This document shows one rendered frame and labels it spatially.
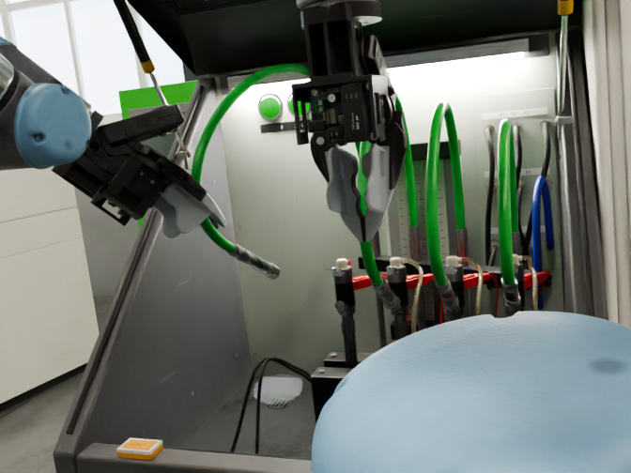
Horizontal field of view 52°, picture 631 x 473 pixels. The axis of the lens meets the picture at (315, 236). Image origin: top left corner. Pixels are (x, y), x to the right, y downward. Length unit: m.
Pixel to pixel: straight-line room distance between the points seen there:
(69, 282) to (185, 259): 2.88
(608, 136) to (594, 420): 0.76
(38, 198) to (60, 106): 3.25
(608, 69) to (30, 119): 0.70
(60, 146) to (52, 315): 3.34
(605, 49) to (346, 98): 0.49
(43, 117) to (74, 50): 5.24
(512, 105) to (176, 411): 0.76
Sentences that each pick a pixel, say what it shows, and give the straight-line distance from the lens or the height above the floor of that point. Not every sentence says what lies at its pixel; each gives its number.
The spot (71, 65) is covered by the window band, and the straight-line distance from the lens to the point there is 5.94.
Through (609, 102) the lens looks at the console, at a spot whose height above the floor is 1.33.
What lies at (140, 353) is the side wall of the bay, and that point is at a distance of 1.05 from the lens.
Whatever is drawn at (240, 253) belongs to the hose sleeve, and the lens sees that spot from 0.90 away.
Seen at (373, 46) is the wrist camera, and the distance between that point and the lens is 0.61.
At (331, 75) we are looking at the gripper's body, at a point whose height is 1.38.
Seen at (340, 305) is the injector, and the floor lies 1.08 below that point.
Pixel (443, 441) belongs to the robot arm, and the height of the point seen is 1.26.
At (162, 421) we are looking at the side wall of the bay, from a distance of 1.12.
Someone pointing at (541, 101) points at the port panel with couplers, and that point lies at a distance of 1.17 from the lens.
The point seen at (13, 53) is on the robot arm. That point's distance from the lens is 0.82.
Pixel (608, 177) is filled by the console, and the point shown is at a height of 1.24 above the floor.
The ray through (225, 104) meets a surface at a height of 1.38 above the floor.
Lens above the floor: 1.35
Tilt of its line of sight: 10 degrees down
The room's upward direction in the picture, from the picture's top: 6 degrees counter-clockwise
